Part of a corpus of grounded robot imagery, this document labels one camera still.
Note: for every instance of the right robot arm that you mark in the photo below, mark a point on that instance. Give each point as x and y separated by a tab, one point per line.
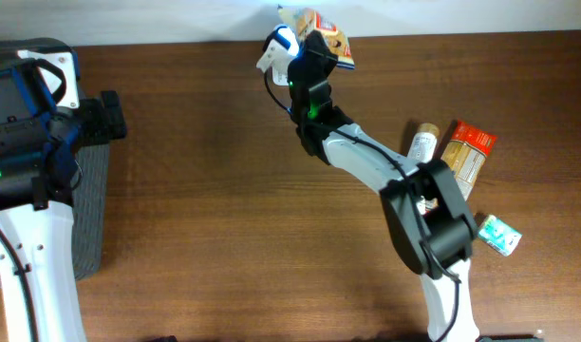
429	222

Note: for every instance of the beige foil snack bag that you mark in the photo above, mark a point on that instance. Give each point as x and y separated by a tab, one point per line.
304	21

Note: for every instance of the small teal gum packet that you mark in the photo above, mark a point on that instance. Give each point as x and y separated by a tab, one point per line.
499	235

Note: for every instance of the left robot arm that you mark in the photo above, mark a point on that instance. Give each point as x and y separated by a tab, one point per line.
53	161

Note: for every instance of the orange spaghetti packet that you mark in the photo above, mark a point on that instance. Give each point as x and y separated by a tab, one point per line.
465	154

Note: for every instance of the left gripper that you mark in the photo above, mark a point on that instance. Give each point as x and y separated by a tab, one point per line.
111	114

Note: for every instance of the grey plastic basket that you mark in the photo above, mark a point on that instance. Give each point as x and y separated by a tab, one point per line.
89	198

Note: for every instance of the white tube pouch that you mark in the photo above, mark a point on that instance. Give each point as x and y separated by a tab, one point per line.
422	150

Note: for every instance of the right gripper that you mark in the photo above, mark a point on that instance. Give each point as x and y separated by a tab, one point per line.
312	58

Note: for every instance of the white barcode scanner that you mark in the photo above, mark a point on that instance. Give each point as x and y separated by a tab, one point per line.
280	76

